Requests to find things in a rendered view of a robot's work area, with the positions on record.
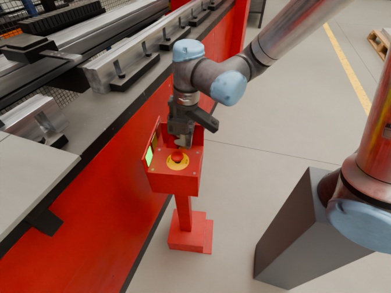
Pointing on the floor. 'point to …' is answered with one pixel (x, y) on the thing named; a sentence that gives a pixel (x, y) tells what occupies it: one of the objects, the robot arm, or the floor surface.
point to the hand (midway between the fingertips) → (189, 146)
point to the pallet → (378, 43)
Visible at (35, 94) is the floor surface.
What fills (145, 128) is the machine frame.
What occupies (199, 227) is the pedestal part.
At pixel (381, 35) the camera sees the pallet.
